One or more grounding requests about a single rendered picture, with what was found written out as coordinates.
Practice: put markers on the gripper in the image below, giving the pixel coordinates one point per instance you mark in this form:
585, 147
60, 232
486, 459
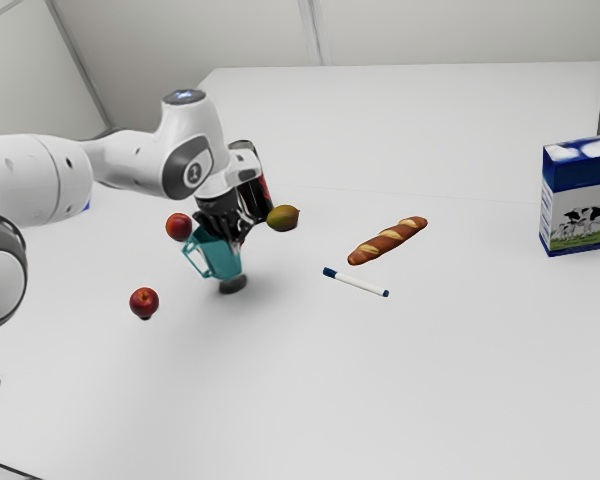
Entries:
219, 206

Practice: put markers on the teal faceted mug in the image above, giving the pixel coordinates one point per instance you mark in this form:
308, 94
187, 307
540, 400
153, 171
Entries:
219, 260

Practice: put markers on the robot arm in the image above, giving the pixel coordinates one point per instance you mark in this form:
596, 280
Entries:
55, 170

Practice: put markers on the red peach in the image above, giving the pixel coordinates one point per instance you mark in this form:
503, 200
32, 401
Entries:
178, 227

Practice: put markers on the dark can with red print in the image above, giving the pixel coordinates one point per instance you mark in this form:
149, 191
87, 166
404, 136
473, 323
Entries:
258, 196

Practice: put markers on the green-red mango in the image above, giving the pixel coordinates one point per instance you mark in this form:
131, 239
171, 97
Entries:
283, 218

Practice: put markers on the red apple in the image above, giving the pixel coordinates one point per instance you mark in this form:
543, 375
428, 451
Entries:
144, 302

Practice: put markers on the white marker with blue caps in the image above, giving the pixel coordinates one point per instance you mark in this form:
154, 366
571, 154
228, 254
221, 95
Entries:
356, 282

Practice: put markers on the brown baguette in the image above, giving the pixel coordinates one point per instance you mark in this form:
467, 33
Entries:
386, 241

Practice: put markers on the blue-white milk carton with cow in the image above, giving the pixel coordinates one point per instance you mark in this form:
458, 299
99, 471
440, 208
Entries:
580, 200

